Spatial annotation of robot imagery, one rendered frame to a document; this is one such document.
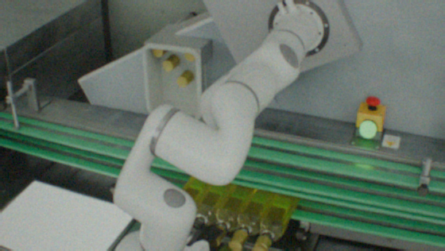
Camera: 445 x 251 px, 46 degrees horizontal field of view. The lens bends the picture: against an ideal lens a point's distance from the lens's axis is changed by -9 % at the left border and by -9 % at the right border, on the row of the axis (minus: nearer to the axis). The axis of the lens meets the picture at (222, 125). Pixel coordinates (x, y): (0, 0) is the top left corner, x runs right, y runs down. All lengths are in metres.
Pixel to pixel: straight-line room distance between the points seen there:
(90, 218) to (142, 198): 0.76
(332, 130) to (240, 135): 0.63
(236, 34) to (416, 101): 0.50
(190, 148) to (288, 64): 0.31
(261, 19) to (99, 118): 0.64
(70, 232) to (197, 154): 0.80
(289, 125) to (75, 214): 0.68
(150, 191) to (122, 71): 0.87
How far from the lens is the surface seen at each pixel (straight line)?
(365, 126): 1.43
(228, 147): 0.89
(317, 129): 1.49
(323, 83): 1.51
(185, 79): 1.58
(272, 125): 1.50
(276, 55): 1.11
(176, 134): 0.91
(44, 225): 1.68
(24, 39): 2.12
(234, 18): 1.45
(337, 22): 1.38
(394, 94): 1.49
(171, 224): 0.92
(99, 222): 1.65
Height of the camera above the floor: 2.09
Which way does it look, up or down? 53 degrees down
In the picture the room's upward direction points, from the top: 142 degrees counter-clockwise
